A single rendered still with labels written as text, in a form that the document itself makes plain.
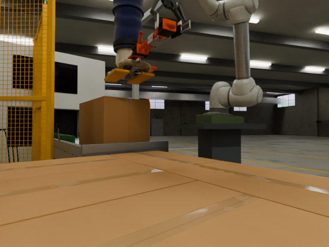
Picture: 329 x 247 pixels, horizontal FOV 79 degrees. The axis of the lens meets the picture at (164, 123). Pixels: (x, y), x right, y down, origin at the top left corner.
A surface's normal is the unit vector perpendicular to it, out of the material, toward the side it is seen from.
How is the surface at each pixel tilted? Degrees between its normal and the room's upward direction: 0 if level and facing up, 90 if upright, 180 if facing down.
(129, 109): 90
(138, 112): 90
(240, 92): 105
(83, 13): 90
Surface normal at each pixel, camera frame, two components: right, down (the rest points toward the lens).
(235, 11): -0.62, 0.38
